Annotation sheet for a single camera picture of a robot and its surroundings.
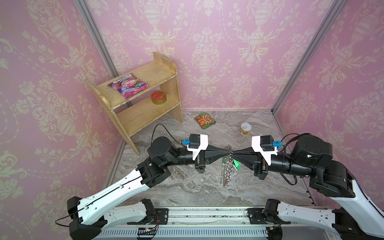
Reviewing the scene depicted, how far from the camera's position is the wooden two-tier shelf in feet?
2.26

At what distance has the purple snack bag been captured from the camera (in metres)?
0.69

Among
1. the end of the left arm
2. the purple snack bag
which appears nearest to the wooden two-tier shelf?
the purple snack bag
